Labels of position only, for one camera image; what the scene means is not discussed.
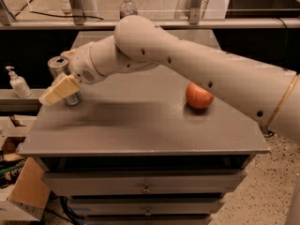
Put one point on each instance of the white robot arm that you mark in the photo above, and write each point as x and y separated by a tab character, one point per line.
268	94

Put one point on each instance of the red apple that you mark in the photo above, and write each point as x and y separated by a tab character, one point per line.
197	97

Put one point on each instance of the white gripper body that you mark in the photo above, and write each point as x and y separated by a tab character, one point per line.
82	65

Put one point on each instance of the clear plastic water bottle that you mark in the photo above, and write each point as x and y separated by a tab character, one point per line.
128	8

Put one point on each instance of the open cardboard box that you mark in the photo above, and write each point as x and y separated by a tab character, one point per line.
26	198

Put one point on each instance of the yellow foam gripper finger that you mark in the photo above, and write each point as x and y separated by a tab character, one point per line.
62	87
69	53

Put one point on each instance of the middle grey drawer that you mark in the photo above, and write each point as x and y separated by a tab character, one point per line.
147	206

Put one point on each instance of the grey drawer cabinet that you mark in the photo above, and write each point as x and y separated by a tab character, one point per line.
140	122

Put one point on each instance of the top grey drawer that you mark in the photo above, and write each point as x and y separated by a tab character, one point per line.
142	183

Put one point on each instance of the grey drawer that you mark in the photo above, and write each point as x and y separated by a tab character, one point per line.
147	206
142	183

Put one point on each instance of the white pump sanitizer bottle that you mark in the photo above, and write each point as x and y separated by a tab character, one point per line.
18	83

